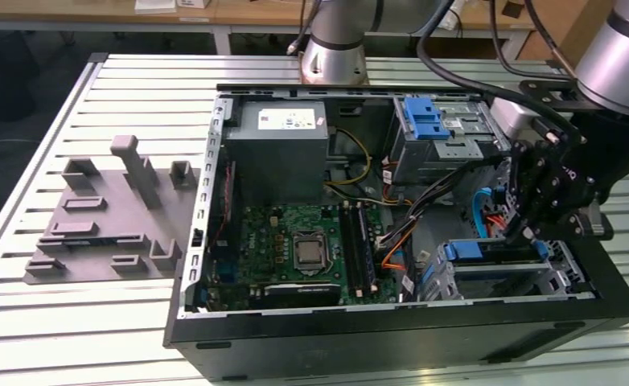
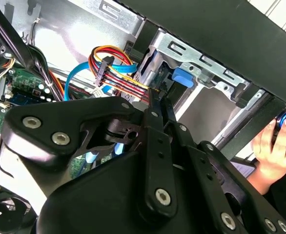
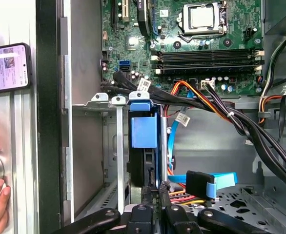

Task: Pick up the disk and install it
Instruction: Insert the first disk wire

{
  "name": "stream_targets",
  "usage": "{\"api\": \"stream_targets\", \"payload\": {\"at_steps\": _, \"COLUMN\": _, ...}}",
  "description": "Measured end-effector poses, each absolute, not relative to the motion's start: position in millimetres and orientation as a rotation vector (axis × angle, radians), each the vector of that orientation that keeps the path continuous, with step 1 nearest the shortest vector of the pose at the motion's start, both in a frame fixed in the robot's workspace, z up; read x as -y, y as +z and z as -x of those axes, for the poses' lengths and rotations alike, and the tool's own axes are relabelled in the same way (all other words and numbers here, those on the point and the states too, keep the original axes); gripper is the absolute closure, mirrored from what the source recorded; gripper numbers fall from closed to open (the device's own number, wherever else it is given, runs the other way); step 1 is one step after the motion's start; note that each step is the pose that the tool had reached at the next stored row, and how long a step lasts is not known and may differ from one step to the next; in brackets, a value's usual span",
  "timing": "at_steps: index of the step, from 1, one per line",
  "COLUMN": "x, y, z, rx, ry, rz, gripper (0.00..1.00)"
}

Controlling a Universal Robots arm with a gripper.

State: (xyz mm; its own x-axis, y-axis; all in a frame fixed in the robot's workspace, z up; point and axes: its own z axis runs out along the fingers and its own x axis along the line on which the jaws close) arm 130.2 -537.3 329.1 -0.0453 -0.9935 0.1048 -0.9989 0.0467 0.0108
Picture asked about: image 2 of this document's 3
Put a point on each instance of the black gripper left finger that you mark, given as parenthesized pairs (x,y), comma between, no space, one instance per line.
(47,117)

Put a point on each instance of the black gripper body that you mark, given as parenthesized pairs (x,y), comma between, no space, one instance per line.
(96,207)

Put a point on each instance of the person's hand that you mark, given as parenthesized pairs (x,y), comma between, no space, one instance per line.
(272,151)

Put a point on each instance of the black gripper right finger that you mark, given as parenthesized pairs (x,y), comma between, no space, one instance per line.
(206,175)

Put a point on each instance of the hard disk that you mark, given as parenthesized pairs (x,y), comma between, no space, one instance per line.
(182,76)

